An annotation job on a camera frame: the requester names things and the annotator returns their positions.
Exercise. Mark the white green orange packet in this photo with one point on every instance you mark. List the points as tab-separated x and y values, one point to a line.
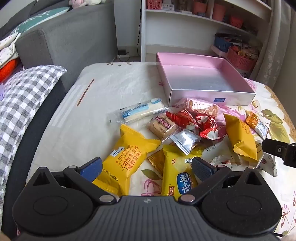
268	164

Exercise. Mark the teal patterned pillow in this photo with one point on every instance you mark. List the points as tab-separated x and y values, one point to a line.
41	19

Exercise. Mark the small white labelled box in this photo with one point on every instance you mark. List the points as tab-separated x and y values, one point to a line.
167	7

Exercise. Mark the white green snack packet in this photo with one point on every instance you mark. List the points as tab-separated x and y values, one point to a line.
217	149

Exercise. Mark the floral cream pillow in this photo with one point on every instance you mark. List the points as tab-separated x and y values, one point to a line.
9	46

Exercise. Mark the checkered pillow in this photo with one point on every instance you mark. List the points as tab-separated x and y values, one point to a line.
23	104

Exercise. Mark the small pink lattice basket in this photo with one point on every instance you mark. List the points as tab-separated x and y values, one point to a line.
153	4

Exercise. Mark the pink clear bread packet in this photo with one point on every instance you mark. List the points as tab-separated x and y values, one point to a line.
198	105

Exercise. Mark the white shelf unit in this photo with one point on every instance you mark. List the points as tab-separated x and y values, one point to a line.
175	30

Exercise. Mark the blue storage box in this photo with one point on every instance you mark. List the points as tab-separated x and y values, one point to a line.
222	44

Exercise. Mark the yellow packet blue label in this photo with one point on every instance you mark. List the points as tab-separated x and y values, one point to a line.
175	166

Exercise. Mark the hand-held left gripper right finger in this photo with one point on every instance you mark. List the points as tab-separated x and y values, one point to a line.
201	170

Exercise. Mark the plain yellow snack packet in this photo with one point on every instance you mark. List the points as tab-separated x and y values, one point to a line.
240	136

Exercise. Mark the large yellow waffle packet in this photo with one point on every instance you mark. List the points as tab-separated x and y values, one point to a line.
124	160

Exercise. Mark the clear roll cake packet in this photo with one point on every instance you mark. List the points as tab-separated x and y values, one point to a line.
138	111

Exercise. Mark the orange white snack packet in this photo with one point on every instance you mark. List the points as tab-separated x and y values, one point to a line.
256	124

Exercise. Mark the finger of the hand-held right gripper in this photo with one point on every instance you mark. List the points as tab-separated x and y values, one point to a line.
275	149

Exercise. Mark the red foil snack packet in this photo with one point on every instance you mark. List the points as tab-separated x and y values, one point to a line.
208	126
182	118

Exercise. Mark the pink white plush toy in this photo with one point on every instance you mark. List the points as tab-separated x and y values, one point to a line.
78	2

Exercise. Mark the pink cardboard box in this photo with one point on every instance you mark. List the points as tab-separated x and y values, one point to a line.
196	76

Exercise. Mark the large pink cup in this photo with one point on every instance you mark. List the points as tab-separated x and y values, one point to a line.
219	11

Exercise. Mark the orange cushion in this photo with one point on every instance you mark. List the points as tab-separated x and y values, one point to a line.
8	69

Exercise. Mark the large pink lattice basket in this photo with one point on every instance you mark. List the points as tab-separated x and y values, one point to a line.
240	61

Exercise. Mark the silver foil snack packet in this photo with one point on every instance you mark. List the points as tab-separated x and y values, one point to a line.
185	140

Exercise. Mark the clear jar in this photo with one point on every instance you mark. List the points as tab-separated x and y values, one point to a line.
183	5

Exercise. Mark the small red basket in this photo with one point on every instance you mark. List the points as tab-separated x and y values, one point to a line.
236	21

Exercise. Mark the white printed storage box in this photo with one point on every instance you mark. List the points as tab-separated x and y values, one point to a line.
245	73

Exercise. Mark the cream lace curtain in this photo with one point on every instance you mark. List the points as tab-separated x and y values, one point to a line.
275	34

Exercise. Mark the gold foil snack packet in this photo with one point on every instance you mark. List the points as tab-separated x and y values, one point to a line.
157	161

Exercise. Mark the clear biscuit packet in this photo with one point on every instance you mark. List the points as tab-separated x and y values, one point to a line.
161	126

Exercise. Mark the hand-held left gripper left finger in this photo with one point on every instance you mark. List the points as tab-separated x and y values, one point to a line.
92	166

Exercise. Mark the printed cardboard toy box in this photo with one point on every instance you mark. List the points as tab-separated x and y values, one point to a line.
248	49

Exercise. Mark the grey sofa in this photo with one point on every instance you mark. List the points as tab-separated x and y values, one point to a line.
69	34

